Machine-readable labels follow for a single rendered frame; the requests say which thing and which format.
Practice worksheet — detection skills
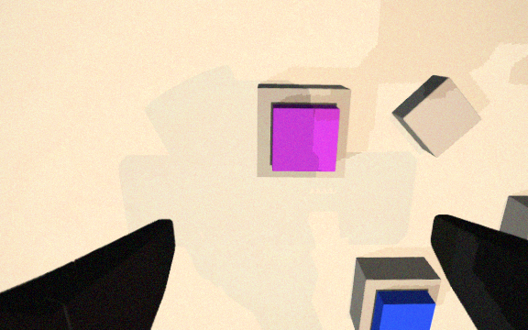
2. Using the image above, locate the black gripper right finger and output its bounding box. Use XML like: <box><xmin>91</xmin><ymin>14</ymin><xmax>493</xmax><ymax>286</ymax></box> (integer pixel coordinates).
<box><xmin>430</xmin><ymin>214</ymin><xmax>528</xmax><ymax>330</ymax></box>

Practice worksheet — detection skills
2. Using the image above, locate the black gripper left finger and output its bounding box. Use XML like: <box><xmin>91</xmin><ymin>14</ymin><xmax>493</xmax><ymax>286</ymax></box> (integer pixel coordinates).
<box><xmin>0</xmin><ymin>219</ymin><xmax>176</xmax><ymax>330</ymax></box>

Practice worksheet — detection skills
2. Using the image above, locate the beige cube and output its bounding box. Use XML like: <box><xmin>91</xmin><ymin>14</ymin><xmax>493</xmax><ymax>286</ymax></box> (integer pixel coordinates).
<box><xmin>391</xmin><ymin>75</ymin><xmax>481</xmax><ymax>158</ymax></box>

